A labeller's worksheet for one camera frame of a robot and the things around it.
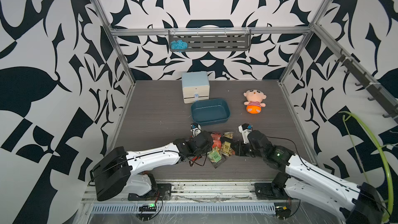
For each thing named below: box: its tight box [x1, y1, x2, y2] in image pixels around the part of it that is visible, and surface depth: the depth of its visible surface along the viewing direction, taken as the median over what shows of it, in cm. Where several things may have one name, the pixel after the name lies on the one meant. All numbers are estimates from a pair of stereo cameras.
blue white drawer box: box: [181, 71, 210, 104], surface depth 102 cm
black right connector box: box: [274, 205, 292, 220], surface depth 73 cm
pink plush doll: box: [243, 89, 267, 115], surface depth 104 cm
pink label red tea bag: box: [210, 131, 222, 149], surface depth 90 cm
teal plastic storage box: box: [190, 98, 231, 126], surface depth 105 cm
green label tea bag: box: [206, 148, 223, 163], surface depth 85 cm
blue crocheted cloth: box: [169, 39, 189, 53], surface depth 93 cm
